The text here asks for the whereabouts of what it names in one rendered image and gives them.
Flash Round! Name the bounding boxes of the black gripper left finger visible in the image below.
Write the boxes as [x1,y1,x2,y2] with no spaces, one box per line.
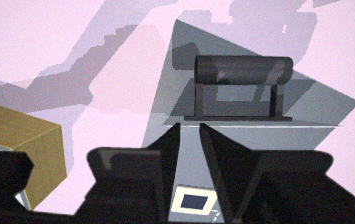
[85,122,180,221]

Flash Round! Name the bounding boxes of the cream tile with dark square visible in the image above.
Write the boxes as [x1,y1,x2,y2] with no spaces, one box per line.
[171,186,217,215]

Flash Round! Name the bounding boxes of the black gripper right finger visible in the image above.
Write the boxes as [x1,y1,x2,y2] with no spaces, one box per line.
[199,123,334,223]

